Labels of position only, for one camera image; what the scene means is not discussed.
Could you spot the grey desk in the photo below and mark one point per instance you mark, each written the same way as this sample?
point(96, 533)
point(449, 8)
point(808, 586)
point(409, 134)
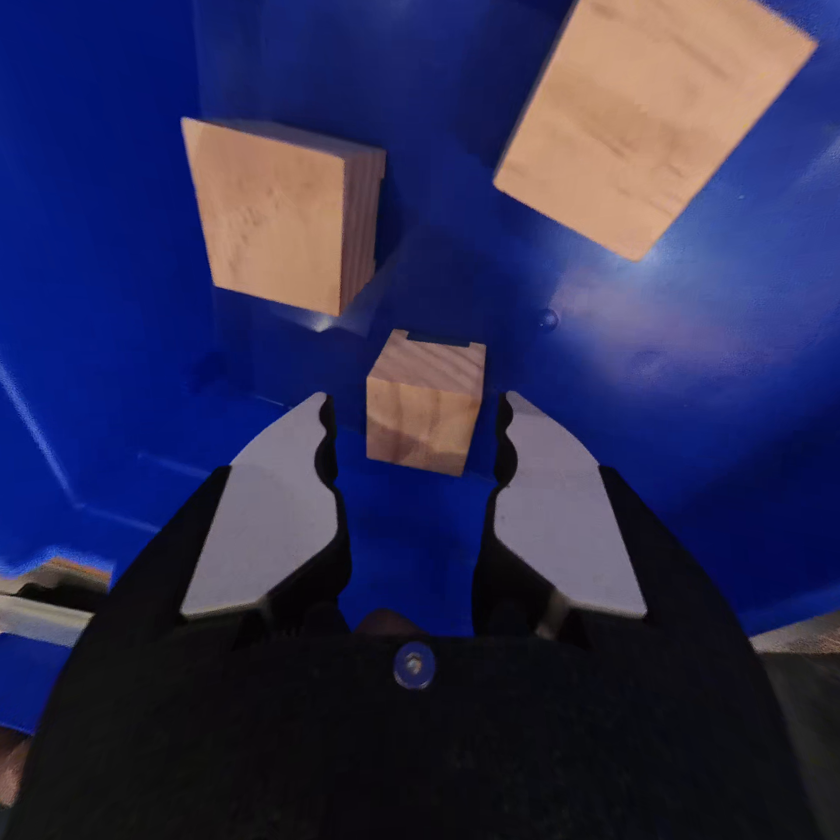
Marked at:
point(807, 633)

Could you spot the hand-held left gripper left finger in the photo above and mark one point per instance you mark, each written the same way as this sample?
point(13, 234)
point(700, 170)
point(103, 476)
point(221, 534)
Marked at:
point(262, 525)

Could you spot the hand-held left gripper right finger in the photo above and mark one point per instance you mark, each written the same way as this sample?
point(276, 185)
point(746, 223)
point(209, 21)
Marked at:
point(564, 525)

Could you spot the blue plastic bin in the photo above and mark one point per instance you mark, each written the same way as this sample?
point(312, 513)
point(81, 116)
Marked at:
point(656, 394)

